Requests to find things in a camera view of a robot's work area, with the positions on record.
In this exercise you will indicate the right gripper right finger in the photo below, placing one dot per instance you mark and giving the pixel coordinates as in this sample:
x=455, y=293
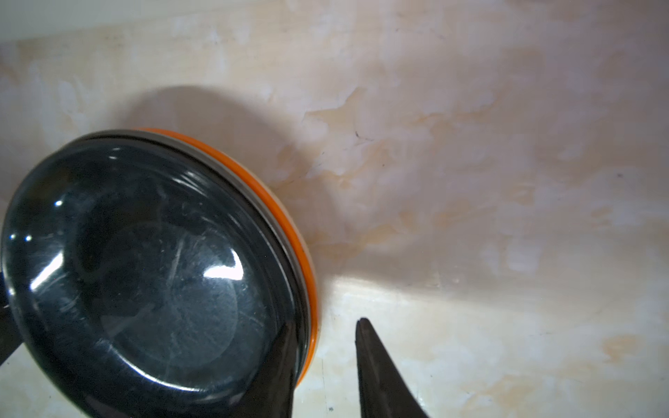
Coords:
x=382, y=391

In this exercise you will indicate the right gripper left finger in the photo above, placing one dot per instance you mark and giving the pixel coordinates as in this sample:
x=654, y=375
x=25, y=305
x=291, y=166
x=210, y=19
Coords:
x=271, y=392

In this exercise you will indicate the black glossy plate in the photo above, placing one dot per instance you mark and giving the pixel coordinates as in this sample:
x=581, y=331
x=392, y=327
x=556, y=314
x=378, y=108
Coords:
x=143, y=282

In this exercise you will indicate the orange rimmed plate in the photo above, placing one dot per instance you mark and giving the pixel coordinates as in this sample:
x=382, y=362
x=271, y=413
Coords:
x=276, y=215

